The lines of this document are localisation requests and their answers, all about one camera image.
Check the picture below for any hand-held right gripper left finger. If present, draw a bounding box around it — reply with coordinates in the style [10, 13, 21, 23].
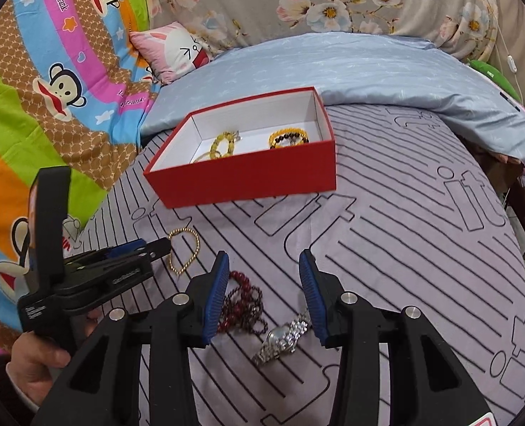
[32, 251, 230, 426]

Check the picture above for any light blue pillow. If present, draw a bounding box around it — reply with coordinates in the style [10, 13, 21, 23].
[139, 32, 525, 163]

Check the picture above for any dark red bead bracelet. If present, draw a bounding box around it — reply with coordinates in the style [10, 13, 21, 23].
[215, 270, 268, 337]

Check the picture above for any pink cartoon pillow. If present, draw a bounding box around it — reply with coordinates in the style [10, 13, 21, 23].
[129, 22, 212, 85]

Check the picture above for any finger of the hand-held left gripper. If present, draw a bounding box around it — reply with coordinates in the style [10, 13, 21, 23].
[65, 239, 150, 273]
[62, 239, 173, 311]

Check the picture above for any silver wristwatch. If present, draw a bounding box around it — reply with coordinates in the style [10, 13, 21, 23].
[251, 311, 313, 367]

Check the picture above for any white cable with switch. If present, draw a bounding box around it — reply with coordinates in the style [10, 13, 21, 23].
[477, 0, 523, 103]

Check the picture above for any beige curtain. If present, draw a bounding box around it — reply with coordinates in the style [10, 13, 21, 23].
[488, 0, 525, 111]

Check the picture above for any person's left hand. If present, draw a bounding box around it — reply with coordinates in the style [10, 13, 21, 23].
[6, 332, 72, 404]

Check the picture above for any gold chain bracelet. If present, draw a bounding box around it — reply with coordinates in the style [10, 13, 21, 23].
[168, 227, 201, 277]

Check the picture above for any grey floral blanket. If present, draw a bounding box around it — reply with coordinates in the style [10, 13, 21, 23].
[142, 0, 498, 60]

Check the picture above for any yellow bead bracelet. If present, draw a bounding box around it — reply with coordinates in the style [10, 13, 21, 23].
[268, 128, 311, 149]

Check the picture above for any grey striped bed sheet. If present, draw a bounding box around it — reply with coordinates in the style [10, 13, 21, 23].
[73, 102, 525, 426]

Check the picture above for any dark brown bead bracelet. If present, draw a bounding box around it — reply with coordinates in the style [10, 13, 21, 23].
[273, 132, 310, 147]

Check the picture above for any green plush toy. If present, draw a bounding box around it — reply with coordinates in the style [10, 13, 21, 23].
[469, 59, 521, 103]

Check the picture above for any red cardboard box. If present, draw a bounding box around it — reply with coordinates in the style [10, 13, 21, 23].
[143, 86, 338, 209]

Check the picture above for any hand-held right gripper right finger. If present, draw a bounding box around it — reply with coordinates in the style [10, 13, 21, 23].
[299, 249, 494, 426]

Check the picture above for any yellow crystal bracelet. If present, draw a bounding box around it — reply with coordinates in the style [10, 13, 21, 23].
[194, 130, 242, 163]

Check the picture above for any colourful monkey print blanket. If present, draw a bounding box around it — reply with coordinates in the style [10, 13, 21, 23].
[0, 0, 161, 365]

